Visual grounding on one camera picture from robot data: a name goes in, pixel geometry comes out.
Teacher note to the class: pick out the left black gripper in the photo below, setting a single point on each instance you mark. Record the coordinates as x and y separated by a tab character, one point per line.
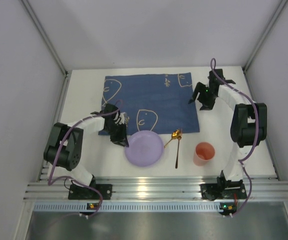
117	133

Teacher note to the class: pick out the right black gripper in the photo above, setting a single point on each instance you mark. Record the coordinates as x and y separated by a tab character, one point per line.
203	96

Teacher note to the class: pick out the purple plastic plate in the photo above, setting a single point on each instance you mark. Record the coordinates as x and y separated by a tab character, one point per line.
145	148

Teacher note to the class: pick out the blue cloth placemat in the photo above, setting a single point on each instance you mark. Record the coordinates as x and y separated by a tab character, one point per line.
154	102

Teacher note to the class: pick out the gold spoon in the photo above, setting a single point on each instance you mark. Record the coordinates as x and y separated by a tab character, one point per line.
175	135

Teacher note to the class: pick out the orange plastic cup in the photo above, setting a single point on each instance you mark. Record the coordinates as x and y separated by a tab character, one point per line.
204	152

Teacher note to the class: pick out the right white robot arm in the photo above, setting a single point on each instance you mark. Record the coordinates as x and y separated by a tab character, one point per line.
248	128

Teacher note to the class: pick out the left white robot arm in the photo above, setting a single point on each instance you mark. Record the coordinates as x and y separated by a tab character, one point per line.
63	150

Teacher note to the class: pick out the copper fork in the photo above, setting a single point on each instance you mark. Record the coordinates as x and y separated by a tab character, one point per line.
177	154

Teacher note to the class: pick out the aluminium mounting rail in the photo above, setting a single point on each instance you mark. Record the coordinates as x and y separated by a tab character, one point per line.
153	189

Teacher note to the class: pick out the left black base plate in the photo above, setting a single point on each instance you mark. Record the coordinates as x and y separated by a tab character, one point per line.
81	193

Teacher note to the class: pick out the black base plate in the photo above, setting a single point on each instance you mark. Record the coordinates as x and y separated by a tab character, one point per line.
212	191
81	193

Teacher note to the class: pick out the left aluminium frame post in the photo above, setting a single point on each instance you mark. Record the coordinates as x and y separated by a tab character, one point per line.
41	31

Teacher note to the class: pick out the aluminium frame post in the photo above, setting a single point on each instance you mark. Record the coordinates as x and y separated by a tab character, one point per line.
268	27
41	31

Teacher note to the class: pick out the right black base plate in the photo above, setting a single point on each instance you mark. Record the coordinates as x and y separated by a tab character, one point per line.
212	191

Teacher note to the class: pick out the perforated cable duct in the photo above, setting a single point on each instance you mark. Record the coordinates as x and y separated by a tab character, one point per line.
130	207

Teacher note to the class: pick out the right aluminium frame post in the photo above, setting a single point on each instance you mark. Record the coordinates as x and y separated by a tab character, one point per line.
268	27

